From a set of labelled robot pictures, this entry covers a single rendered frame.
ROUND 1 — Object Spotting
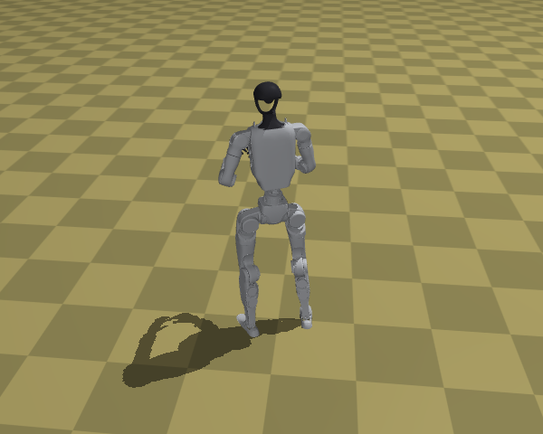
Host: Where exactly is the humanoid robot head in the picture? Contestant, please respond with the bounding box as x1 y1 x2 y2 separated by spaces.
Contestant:
253 81 284 130

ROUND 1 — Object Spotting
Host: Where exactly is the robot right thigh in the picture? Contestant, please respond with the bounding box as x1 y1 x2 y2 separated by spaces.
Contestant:
285 203 306 277

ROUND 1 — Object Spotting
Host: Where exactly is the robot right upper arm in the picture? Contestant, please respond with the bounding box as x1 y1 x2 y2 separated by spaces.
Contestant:
292 123 316 174

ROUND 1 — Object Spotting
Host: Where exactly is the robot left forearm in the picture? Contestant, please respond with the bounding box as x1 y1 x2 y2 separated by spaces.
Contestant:
218 158 225 183

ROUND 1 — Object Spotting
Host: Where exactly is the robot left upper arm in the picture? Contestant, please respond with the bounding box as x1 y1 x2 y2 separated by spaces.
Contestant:
220 129 251 187

